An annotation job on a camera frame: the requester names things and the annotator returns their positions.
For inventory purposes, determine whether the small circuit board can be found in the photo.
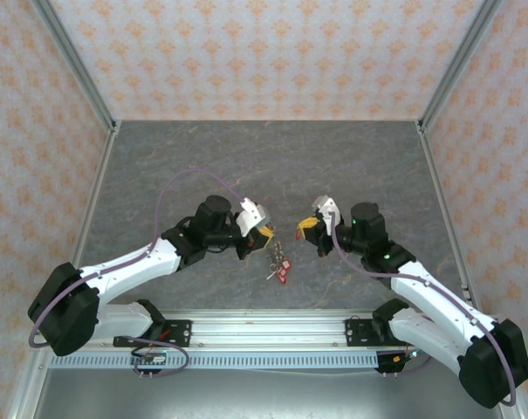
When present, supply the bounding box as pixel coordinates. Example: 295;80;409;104
392;348;424;366
130;351;168;367

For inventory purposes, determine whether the grey metal panel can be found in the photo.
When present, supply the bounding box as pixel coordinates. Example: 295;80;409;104
31;368;509;419

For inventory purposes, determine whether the aluminium side rail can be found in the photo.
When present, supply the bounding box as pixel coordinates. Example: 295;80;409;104
415;121;528;419
5;124;120;419

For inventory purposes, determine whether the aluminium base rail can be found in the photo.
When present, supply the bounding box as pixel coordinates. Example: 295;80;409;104
93;309;404;350

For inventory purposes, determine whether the perforated white cable duct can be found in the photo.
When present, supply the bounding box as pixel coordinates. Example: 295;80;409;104
48;352;381;370

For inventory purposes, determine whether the short purple cable loop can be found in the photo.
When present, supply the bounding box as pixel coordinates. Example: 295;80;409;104
113;333;191;380
396;348;439;377

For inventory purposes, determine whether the aluminium frame post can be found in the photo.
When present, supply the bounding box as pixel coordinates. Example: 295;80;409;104
31;0;119;134
415;0;504;134

